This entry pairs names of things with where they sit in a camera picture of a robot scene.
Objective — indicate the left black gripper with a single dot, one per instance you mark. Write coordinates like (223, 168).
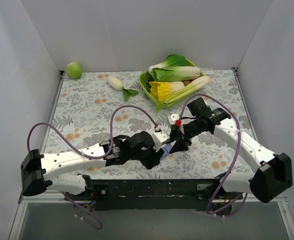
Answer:
(155, 155)

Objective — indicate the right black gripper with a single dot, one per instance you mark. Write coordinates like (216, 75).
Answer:
(180, 137)

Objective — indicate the blue weekly pill organizer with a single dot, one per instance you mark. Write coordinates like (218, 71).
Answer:
(166, 148)

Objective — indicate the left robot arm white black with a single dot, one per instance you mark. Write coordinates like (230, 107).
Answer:
(41, 172)

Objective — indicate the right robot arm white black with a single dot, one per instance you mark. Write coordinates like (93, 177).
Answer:
(272, 173)

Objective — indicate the yellow napa cabbage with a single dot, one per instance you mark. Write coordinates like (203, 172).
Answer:
(163, 90)

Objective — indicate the green celery stalk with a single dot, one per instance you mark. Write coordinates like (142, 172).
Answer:
(189, 89)

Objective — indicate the white radish with leaves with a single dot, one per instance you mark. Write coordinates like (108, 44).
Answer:
(119, 86)

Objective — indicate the green bok choy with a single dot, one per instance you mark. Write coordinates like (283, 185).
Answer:
(174, 69)

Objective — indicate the green round cabbage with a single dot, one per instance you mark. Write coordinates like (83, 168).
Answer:
(73, 70)

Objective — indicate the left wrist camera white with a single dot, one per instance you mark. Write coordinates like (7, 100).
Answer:
(160, 138)

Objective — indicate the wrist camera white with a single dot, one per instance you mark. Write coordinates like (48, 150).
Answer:
(174, 121)
(160, 138)

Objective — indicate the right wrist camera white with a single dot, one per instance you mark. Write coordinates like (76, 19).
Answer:
(174, 121)

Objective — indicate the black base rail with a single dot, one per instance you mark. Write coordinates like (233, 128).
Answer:
(148, 194)

